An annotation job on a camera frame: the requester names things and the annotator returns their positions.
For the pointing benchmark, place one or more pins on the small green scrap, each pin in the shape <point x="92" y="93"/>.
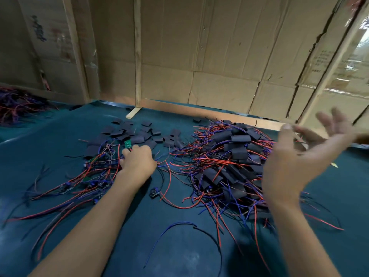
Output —
<point x="334" y="165"/>

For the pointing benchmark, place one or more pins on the thin wooden post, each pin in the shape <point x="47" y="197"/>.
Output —
<point x="137" y="52"/>

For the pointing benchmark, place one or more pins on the person's left forearm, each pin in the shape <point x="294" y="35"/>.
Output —
<point x="80" y="239"/>

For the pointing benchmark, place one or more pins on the wooden ledge board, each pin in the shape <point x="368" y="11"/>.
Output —
<point x="190" y="109"/>

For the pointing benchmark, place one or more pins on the pile of unsleeved wired boards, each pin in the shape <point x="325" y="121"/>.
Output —
<point x="69" y="187"/>

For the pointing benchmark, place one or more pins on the person's right hand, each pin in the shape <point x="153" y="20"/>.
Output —
<point x="300" y="158"/>

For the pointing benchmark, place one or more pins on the clear plastic sheet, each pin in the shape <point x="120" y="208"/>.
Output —
<point x="354" y="60"/>

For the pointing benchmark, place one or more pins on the pile of sleeved wired boards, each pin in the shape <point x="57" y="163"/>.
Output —
<point x="230" y="155"/>

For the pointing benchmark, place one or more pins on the wide wooden post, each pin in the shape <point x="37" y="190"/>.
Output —
<point x="75" y="49"/>

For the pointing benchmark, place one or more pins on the pale slanted wooden post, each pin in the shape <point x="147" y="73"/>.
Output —
<point x="334" y="63"/>

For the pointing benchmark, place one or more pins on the person's left hand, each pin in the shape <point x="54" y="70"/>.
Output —
<point x="138" y="164"/>

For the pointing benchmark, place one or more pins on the pile of black sleeve pieces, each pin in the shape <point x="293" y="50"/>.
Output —
<point x="138" y="135"/>

